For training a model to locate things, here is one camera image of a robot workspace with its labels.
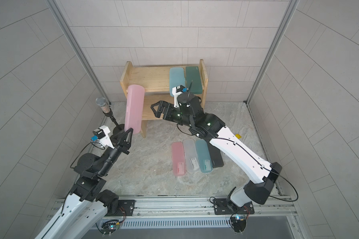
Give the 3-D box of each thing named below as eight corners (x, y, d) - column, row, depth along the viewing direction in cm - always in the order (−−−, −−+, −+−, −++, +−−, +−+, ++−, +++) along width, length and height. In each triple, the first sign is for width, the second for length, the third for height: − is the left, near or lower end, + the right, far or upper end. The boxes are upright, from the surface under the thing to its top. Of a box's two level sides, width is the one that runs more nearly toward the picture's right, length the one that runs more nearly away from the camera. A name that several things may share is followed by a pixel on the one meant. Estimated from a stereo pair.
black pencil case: (212, 167, 86) (213, 166, 84) (207, 144, 96) (208, 142, 94) (223, 166, 86) (224, 165, 85) (217, 143, 96) (218, 141, 95)
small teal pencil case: (200, 173, 84) (201, 172, 83) (195, 142, 97) (195, 140, 96) (213, 171, 85) (214, 170, 83) (206, 140, 98) (206, 139, 96)
